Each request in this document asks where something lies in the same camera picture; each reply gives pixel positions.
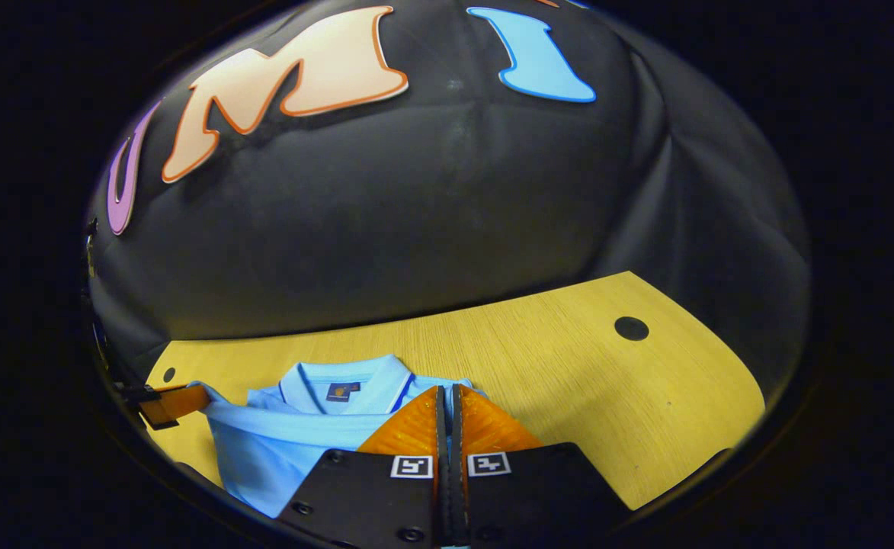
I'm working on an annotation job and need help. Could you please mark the light blue T-shirt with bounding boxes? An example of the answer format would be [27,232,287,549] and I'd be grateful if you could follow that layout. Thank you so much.
[187,353,485,519]

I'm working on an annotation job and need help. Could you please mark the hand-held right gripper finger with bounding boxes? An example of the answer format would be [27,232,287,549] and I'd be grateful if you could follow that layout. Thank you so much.
[279,384,449,549]
[450,384,630,549]

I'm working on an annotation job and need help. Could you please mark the black backdrop cloth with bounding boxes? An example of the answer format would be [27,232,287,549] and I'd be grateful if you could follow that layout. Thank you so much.
[85,0,812,397]

